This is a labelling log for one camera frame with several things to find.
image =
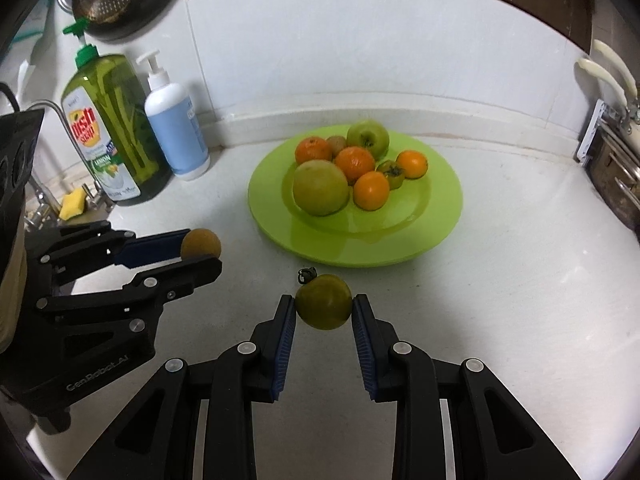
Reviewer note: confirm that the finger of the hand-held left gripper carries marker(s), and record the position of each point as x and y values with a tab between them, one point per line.
150	249
195	271

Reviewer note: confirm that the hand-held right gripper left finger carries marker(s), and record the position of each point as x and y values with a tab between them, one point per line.
282	355

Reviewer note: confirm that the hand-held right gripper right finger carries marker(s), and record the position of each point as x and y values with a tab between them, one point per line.
364	355

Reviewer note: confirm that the brown kiwi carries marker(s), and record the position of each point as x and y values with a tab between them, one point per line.
336	144
201	243

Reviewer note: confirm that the green tomato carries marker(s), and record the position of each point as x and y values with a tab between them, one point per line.
323	307

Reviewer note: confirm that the green plate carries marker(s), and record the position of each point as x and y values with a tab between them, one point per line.
400	225

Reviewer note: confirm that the large green pomelo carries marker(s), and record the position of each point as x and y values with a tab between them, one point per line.
320	187

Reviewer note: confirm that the small orange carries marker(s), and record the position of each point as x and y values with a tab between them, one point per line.
371	190
413	163
312	150

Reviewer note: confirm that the small green persimmon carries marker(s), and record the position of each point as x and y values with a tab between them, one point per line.
391	172

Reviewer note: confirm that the large orange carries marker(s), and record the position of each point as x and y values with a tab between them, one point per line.
354	162

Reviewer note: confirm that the green apple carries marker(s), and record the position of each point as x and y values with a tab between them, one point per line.
368	139

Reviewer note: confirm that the yellow sponge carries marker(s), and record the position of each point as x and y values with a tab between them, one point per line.
72	203

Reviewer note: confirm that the green dish soap bottle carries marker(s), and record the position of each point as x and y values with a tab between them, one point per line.
105	145

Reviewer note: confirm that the white blue pump bottle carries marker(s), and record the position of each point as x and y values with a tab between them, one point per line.
175	130

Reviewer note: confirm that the metal faucet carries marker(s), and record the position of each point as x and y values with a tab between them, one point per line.
50	110

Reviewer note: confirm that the steel pot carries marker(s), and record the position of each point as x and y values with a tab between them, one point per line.
615	185

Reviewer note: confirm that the metal pot rack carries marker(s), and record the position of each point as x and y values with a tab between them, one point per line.
589	135

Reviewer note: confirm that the wooden cabinet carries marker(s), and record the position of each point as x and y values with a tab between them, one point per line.
525	5

